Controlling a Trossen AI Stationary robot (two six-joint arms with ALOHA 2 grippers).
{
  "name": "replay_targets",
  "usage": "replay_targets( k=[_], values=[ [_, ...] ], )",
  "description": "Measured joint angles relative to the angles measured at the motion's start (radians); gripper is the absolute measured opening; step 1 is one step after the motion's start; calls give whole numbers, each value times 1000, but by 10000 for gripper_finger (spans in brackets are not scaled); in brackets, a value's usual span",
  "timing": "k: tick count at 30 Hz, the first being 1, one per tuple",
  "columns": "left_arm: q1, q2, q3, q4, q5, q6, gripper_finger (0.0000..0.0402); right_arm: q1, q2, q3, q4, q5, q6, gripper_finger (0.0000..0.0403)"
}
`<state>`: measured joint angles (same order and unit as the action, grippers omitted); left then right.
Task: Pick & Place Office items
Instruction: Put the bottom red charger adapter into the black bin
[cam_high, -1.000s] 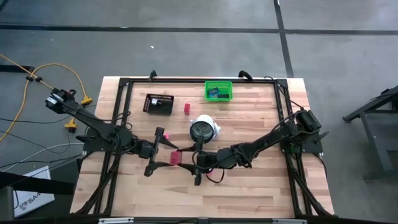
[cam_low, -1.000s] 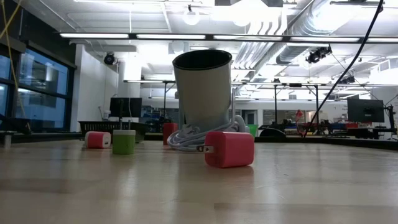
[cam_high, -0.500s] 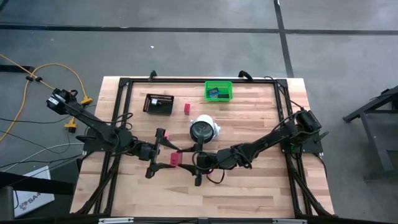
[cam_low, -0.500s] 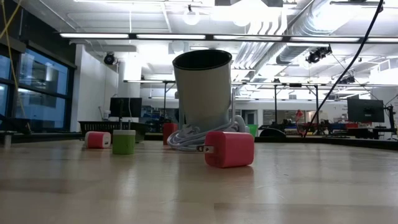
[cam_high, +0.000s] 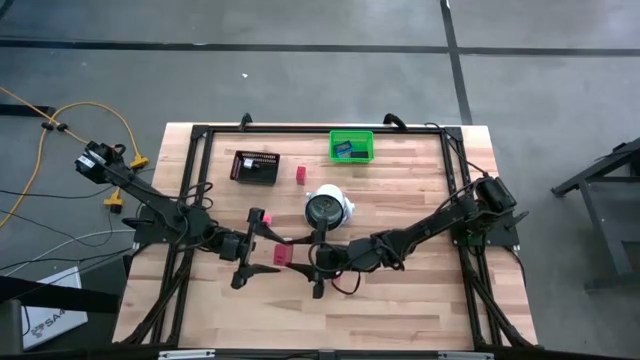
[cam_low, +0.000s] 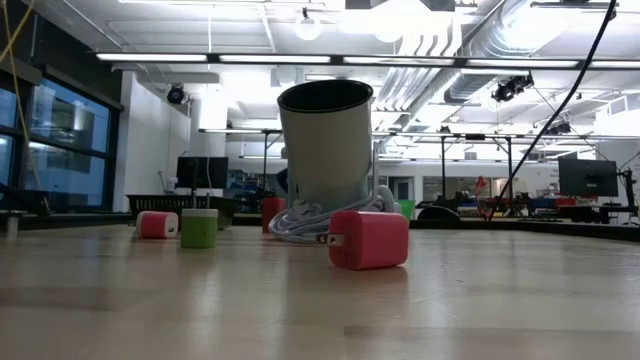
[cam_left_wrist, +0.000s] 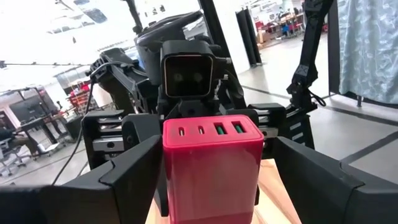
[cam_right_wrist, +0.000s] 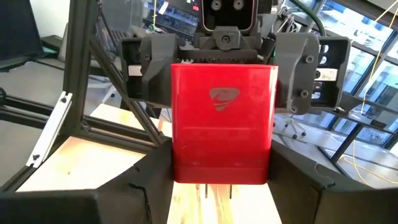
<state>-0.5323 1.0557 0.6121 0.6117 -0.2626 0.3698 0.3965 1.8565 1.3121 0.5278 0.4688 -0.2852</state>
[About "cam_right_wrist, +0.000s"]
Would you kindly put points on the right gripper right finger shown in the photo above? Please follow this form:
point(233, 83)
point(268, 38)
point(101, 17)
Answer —
point(295, 193)

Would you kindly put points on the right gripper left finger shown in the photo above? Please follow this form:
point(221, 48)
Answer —
point(146, 193)

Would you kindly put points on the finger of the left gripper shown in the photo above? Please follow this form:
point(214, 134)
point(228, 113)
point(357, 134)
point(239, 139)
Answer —
point(157, 71)
point(297, 77)

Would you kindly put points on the large red wall charger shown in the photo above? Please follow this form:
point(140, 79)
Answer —
point(224, 140)

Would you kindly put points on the office chair base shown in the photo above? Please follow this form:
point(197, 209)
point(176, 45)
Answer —
point(294, 127)

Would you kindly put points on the black computer monitor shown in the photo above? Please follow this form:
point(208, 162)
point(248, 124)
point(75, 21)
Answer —
point(18, 28)

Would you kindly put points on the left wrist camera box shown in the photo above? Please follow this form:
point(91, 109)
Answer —
point(228, 14)

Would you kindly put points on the silver metal bracket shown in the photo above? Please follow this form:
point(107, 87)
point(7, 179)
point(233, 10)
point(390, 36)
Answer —
point(49, 130)

